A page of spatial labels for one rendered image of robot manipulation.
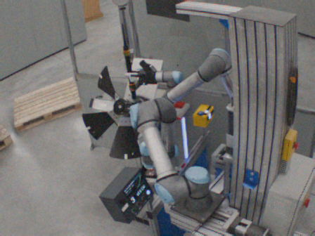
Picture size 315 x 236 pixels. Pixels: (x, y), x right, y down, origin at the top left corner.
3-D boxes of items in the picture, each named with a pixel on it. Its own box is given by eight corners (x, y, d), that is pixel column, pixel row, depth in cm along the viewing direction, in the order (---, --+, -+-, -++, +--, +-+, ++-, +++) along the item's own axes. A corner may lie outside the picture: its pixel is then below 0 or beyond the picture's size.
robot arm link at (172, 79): (179, 86, 210) (178, 74, 206) (162, 86, 214) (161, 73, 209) (183, 81, 216) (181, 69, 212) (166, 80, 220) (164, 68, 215)
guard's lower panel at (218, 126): (93, 142, 408) (76, 75, 360) (304, 189, 287) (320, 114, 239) (91, 143, 406) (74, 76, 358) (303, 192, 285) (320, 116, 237)
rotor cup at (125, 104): (118, 117, 249) (108, 115, 237) (123, 97, 249) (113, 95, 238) (135, 121, 242) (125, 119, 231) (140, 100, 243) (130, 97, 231)
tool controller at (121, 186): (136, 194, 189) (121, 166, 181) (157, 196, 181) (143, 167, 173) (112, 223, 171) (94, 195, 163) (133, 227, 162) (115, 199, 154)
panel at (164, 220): (206, 198, 298) (204, 141, 263) (207, 199, 297) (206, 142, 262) (163, 261, 240) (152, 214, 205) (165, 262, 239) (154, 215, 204)
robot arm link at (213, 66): (224, 75, 177) (164, 116, 208) (228, 67, 185) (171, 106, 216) (211, 59, 175) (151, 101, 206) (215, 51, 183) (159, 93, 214)
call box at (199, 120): (202, 115, 259) (201, 103, 254) (214, 118, 255) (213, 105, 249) (193, 127, 248) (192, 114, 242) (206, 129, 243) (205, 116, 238)
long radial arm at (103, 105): (131, 106, 264) (122, 103, 253) (129, 116, 263) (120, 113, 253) (101, 100, 277) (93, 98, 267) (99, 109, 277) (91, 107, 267)
